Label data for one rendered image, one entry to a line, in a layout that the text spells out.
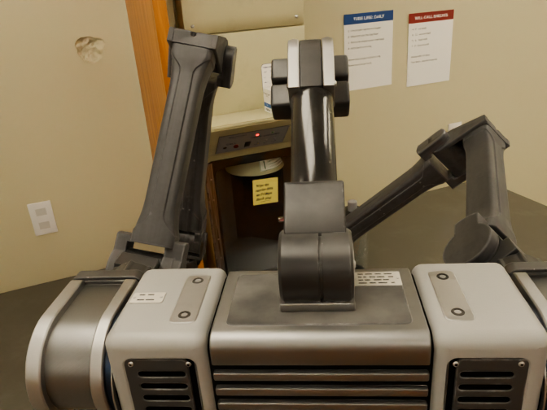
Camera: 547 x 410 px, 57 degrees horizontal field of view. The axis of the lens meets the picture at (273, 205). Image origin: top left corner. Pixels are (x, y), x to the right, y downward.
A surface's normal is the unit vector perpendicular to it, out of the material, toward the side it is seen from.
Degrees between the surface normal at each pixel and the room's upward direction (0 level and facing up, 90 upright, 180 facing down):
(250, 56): 90
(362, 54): 90
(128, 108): 90
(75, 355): 46
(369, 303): 0
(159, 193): 61
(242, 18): 90
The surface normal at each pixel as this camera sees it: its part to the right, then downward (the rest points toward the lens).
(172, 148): 0.01, -0.10
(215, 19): 0.37, 0.35
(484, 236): -0.73, -0.65
